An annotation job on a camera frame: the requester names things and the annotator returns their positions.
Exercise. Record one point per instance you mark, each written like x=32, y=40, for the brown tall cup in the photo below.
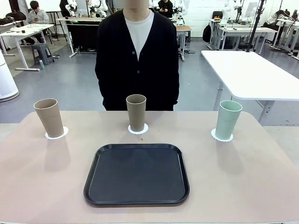
x=50, y=119
x=136, y=114

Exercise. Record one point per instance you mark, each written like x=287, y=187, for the white scalloped paper coaster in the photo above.
x=66, y=131
x=212, y=133
x=137, y=133

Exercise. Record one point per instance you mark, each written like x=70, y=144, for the mint green tall cup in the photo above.
x=226, y=123

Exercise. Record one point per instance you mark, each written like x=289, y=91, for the person in black cardigan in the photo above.
x=116, y=58

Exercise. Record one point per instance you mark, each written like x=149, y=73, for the black plastic tray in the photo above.
x=135, y=177

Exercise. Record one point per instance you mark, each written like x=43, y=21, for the small wooden-top table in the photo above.
x=186, y=28

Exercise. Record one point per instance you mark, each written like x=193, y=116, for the black backpack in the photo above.
x=206, y=33

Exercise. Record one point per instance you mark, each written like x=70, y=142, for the desk with black panel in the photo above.
x=84, y=35

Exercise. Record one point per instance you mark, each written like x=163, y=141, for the standing person in black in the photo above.
x=164, y=7

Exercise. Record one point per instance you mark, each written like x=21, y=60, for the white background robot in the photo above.
x=226, y=8
x=72, y=7
x=98, y=5
x=180, y=9

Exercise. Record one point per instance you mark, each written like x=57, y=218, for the large white table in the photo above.
x=252, y=74

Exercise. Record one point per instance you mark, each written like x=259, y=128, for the white desk with coloured toys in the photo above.
x=213, y=21

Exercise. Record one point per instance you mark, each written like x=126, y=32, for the standing person in grey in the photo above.
x=112, y=5

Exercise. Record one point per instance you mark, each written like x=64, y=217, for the small green bottle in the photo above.
x=41, y=65

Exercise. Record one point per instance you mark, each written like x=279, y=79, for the grey plastic stool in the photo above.
x=42, y=49

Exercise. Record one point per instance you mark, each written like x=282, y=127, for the long white background desk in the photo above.
x=245, y=30

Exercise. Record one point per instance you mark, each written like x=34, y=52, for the black tripod stand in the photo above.
x=254, y=25

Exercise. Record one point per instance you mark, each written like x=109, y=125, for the whiteboard on easel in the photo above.
x=52, y=5

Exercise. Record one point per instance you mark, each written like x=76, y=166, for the white computer monitor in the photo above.
x=251, y=9

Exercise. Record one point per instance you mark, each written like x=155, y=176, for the white cylindrical air purifier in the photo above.
x=7, y=81

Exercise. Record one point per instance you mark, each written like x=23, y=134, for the seated person in grey hoodie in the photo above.
x=38, y=16

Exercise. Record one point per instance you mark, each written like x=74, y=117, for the white desk with items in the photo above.
x=14, y=33

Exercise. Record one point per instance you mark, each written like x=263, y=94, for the seated person in patterned top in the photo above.
x=278, y=16

